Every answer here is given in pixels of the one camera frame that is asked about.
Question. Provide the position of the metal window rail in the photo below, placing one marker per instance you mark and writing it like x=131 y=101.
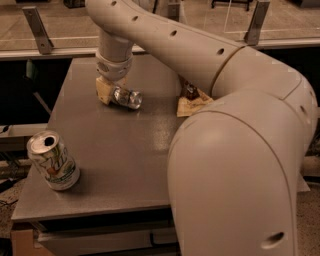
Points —
x=82 y=52

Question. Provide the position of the silver blue redbull can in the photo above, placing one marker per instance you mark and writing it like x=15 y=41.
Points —
x=126 y=98

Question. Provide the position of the right metal railing bracket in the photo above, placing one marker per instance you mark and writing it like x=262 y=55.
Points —
x=252 y=35

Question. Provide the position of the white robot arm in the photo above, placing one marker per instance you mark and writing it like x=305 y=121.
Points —
x=233 y=166

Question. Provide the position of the left metal railing bracket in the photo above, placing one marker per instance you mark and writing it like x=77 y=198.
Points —
x=36 y=25

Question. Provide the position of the brown sea salt chip bag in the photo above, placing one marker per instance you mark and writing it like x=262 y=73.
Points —
x=191 y=99

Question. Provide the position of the white green soda can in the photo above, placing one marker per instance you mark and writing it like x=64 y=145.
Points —
x=51 y=158

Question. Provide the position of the metal railing bracket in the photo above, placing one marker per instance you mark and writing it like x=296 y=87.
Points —
x=36 y=25
x=252 y=35

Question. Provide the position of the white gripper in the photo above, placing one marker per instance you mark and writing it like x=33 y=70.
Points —
x=112 y=70

